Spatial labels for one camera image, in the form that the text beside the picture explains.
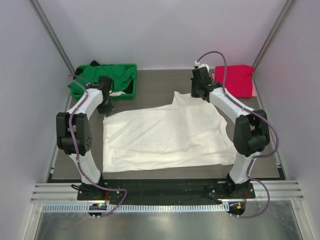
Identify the white t shirt with print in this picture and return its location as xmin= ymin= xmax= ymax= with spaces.
xmin=102 ymin=92 xmax=237 ymax=173

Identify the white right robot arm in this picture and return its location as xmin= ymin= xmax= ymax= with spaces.
xmin=191 ymin=66 xmax=270 ymax=198

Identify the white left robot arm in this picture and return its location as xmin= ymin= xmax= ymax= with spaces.
xmin=56 ymin=75 xmax=114 ymax=200

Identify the white t shirt in bin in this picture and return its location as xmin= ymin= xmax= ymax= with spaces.
xmin=109 ymin=87 xmax=126 ymax=97

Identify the green plastic bin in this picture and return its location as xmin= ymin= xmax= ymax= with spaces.
xmin=70 ymin=63 xmax=138 ymax=102

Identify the green t shirt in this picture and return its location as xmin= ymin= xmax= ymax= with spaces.
xmin=75 ymin=64 xmax=137 ymax=92

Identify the red folded t shirt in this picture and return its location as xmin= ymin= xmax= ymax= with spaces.
xmin=225 ymin=65 xmax=255 ymax=99

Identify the black t shirt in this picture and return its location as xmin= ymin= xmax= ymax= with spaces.
xmin=73 ymin=60 xmax=102 ymax=83

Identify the pink folded t shirt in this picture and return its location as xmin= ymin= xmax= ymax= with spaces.
xmin=211 ymin=70 xmax=257 ymax=97

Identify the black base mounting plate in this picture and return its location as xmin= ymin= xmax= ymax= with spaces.
xmin=71 ymin=178 xmax=256 ymax=206

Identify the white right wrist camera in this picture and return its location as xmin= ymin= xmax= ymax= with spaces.
xmin=193 ymin=61 xmax=210 ymax=72

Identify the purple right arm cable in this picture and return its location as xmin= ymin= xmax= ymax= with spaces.
xmin=196 ymin=51 xmax=280 ymax=220

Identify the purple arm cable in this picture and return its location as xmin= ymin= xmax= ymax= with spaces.
xmin=67 ymin=73 xmax=128 ymax=217
xmin=196 ymin=51 xmax=280 ymax=220

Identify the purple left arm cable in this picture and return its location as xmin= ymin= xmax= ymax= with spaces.
xmin=67 ymin=73 xmax=128 ymax=217

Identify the white slotted cable duct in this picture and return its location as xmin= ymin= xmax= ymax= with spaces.
xmin=42 ymin=202 xmax=230 ymax=213

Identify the right aluminium corner post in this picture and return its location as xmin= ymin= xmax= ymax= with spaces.
xmin=252 ymin=0 xmax=297 ymax=69

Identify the aluminium corner post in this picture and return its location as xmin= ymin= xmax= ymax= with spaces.
xmin=28 ymin=0 xmax=75 ymax=73
xmin=252 ymin=0 xmax=297 ymax=69

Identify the left aluminium corner post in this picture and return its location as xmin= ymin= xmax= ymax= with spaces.
xmin=28 ymin=0 xmax=75 ymax=73

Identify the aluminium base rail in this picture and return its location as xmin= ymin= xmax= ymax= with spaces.
xmin=30 ymin=180 xmax=304 ymax=206

